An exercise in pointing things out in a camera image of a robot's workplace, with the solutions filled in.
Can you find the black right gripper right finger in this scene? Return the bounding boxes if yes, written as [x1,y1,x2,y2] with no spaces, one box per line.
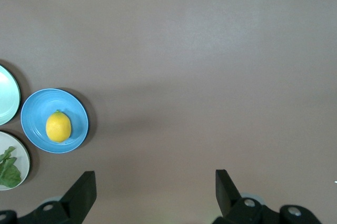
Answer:
[212,169,323,224]

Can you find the blue plate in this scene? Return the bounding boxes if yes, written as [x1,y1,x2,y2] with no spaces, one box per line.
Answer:
[20,88,90,154]

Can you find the green lettuce leaf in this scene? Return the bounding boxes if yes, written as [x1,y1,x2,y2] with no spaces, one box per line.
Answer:
[0,146,22,189]

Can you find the pale green plate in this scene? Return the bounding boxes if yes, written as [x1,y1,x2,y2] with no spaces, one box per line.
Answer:
[0,65,21,126]

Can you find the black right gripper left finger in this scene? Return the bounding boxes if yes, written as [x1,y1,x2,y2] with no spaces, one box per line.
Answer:
[0,170,97,224]

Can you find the beige plate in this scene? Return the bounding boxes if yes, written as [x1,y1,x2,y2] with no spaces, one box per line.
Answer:
[0,131,31,191]

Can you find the yellow lemon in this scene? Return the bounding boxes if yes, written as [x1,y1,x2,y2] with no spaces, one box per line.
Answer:
[45,109,72,143]

